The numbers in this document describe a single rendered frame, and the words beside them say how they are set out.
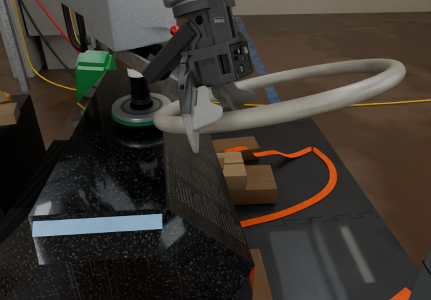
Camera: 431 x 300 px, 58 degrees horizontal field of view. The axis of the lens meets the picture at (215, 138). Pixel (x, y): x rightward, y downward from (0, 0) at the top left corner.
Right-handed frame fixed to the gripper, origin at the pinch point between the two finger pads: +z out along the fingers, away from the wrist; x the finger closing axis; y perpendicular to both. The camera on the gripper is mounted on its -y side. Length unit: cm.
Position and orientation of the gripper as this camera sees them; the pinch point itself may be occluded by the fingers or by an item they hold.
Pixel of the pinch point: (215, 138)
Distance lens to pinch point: 60.4
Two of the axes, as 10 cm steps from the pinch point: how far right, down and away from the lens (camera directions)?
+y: 8.7, -0.9, -4.9
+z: 2.3, 9.5, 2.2
